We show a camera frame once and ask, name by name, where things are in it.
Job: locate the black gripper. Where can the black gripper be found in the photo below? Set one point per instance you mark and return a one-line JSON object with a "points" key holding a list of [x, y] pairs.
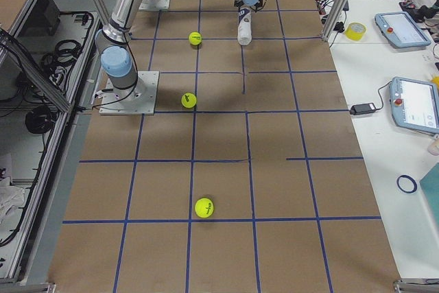
{"points": [[258, 2]]}

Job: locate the white tennis ball can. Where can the white tennis ball can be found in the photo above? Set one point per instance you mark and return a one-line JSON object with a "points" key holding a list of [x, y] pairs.
{"points": [[244, 32]]}

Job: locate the front Wilson tennis ball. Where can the front Wilson tennis ball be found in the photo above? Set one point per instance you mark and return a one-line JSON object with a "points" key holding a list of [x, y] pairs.
{"points": [[195, 38]]}

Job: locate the centre Head tennis ball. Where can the centre Head tennis ball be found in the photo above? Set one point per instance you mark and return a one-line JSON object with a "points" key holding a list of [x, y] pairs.
{"points": [[188, 100]]}

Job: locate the tennis ball near base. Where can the tennis ball near base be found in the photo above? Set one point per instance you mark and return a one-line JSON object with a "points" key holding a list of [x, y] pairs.
{"points": [[204, 207]]}

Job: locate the yellow tape roll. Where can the yellow tape roll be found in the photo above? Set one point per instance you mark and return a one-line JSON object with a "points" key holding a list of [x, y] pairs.
{"points": [[355, 31]]}

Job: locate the far teach pendant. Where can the far teach pendant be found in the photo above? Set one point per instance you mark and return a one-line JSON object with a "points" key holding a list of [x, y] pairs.
{"points": [[401, 30]]}

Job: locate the teach pendant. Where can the teach pendant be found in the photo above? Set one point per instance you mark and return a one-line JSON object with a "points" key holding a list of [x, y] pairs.
{"points": [[414, 104], [401, 30]]}

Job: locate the black power adapter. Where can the black power adapter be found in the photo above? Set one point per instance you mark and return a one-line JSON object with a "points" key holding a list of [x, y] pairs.
{"points": [[362, 109]]}

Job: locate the near teach pendant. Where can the near teach pendant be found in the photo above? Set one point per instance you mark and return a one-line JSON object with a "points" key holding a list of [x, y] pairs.
{"points": [[414, 104]]}

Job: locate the teal box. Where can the teal box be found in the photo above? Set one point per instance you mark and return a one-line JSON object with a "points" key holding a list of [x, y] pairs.
{"points": [[429, 189]]}

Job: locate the aluminium side frame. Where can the aluminium side frame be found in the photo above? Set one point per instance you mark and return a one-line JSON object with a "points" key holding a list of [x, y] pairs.
{"points": [[44, 165]]}

